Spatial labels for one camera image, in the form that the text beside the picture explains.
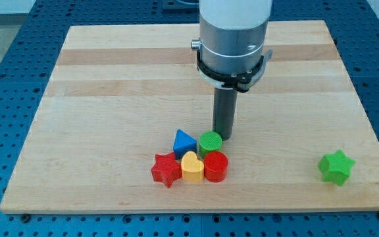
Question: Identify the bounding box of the light wooden board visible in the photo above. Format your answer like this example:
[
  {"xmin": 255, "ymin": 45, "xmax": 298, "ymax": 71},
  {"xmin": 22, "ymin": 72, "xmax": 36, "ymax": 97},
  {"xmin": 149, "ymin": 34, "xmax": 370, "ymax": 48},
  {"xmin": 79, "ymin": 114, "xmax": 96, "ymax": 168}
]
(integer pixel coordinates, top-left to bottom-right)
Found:
[{"xmin": 0, "ymin": 20, "xmax": 379, "ymax": 214}]

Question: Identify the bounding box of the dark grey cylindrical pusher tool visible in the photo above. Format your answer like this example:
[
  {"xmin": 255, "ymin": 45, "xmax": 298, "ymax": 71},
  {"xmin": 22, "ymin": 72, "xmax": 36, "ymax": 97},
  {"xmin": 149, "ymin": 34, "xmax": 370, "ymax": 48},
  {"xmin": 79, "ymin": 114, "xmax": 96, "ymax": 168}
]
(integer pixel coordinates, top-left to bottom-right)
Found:
[{"xmin": 213, "ymin": 88, "xmax": 238, "ymax": 141}]

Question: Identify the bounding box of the blue triangle block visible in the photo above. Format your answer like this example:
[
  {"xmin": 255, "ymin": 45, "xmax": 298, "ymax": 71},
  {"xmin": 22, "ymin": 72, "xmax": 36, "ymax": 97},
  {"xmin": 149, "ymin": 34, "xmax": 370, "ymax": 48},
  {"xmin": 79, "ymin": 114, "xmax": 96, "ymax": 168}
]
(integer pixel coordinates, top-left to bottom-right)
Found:
[{"xmin": 172, "ymin": 129, "xmax": 197, "ymax": 160}]

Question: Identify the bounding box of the red cylinder block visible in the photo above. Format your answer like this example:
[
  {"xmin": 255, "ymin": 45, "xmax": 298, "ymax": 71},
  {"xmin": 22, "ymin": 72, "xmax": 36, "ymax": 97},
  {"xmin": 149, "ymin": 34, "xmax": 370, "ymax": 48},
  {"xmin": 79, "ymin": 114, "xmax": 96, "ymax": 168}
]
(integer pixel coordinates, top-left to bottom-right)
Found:
[{"xmin": 204, "ymin": 151, "xmax": 228, "ymax": 182}]

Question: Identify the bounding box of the green star block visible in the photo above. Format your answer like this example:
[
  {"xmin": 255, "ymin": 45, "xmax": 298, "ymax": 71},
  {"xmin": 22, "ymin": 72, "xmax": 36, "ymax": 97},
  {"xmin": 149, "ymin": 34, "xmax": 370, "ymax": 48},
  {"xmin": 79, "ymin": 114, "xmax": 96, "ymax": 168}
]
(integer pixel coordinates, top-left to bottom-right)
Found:
[{"xmin": 317, "ymin": 149, "xmax": 356, "ymax": 186}]

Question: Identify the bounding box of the yellow heart block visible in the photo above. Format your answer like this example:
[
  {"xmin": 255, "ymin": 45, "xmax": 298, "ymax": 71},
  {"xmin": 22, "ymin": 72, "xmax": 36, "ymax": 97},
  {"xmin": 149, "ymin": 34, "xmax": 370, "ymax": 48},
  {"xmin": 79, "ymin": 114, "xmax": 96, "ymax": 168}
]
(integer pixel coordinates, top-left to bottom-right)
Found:
[{"xmin": 181, "ymin": 151, "xmax": 205, "ymax": 182}]

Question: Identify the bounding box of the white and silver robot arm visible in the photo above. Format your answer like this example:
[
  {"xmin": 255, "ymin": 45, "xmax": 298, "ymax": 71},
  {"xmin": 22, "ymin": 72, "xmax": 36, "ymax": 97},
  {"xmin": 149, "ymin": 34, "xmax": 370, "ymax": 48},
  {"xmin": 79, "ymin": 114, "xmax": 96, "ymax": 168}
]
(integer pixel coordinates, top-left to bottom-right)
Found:
[{"xmin": 191, "ymin": 0, "xmax": 272, "ymax": 93}]

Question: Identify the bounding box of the blue perforated metal table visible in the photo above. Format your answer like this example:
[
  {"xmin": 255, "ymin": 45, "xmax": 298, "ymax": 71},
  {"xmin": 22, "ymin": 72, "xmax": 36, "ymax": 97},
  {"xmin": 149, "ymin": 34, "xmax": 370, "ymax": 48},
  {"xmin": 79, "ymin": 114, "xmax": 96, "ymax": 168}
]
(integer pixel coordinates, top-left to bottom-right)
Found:
[{"xmin": 0, "ymin": 0, "xmax": 379, "ymax": 236}]

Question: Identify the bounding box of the green cylinder block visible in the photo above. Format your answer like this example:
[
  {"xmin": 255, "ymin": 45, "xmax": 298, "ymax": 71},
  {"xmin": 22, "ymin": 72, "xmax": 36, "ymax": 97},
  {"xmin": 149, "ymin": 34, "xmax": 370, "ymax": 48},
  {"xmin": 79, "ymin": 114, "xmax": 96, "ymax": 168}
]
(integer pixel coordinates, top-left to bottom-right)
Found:
[{"xmin": 199, "ymin": 131, "xmax": 222, "ymax": 159}]

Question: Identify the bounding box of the red star block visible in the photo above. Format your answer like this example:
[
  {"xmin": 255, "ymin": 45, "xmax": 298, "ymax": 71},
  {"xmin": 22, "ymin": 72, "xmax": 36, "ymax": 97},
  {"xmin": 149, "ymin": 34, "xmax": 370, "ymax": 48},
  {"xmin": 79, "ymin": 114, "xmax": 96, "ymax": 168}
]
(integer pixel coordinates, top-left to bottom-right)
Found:
[{"xmin": 151, "ymin": 152, "xmax": 182, "ymax": 188}]

